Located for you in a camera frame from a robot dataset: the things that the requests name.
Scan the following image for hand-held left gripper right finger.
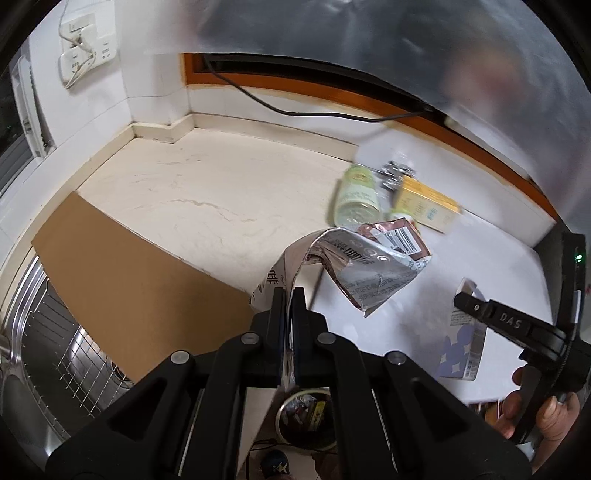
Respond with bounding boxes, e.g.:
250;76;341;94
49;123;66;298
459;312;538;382
291;286;533;480

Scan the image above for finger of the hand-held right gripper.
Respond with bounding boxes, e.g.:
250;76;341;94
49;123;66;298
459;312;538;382
453;292;568;363

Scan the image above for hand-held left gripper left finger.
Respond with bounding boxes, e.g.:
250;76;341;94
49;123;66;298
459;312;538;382
45;287;291;480

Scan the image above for blue and white carton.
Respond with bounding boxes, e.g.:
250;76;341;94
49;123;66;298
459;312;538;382
436;277;489;383

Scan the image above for silver foil snack bag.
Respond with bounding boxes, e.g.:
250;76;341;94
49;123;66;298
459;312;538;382
249;220;432;393

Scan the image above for round bin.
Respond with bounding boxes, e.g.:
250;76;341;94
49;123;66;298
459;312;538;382
274;387;337;450

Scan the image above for person's right hand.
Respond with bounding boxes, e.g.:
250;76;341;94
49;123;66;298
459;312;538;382
501;364;583;445

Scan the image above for green lid jar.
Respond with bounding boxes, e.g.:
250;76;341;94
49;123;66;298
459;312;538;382
333;164;383;228

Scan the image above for yellow box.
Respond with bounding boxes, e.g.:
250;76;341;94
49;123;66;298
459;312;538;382
389;176;464;234

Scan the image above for brown cardboard sheet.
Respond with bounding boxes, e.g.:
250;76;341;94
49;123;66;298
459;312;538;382
30;191;278;455

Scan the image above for crumpled silver foil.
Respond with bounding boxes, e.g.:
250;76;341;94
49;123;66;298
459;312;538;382
376;161;416;190

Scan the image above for metal sink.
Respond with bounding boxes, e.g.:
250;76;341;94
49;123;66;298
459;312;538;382
0;251;139;462

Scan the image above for translucent plastic sheet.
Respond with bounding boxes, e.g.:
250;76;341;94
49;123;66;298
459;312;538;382
185;0;591;222

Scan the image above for black cable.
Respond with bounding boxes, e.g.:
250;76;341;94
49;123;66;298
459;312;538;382
203;54;430;123

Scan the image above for wire sink rack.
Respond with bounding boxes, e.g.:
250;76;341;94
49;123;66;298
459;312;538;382
18;268;134;411

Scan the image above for orange window frame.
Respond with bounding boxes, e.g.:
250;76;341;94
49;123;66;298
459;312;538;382
182;53;559;220

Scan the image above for white wall socket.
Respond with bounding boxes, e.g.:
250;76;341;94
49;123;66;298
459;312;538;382
58;39;118;88
60;13;99;47

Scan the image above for white sliding window frame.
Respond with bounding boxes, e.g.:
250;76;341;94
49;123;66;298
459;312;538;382
0;51;58;195

